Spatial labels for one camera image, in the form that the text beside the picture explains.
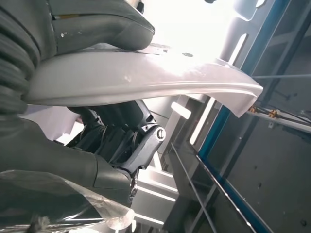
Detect blue metal shelf rack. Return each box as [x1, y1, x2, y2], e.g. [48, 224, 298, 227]
[168, 0, 311, 233]

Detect clear plastic film wrap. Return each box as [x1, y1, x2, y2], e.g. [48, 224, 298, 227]
[0, 169, 136, 233]

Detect ceiling light strip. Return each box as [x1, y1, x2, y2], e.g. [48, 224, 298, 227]
[171, 101, 192, 120]
[189, 96, 217, 146]
[228, 33, 248, 66]

